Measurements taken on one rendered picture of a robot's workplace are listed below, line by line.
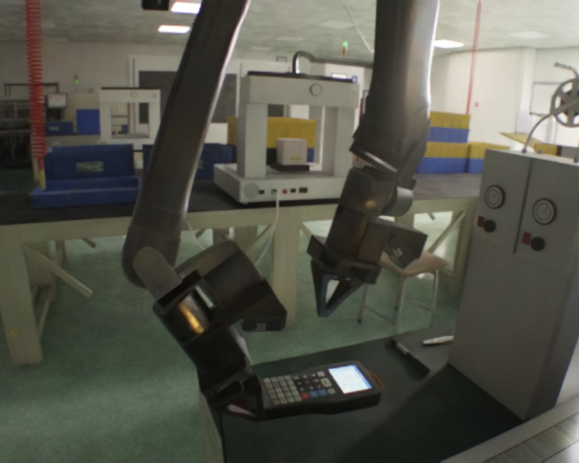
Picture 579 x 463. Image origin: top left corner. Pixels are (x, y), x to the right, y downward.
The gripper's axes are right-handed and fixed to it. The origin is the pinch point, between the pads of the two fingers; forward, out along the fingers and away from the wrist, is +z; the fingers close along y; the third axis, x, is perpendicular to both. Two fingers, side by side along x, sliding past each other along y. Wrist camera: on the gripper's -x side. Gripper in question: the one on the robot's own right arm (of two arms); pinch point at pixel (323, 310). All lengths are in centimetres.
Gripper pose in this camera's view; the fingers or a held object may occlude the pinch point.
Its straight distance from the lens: 58.6
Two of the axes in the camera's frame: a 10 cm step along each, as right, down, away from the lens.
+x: -9.1, -2.0, -3.6
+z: -2.9, 9.4, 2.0
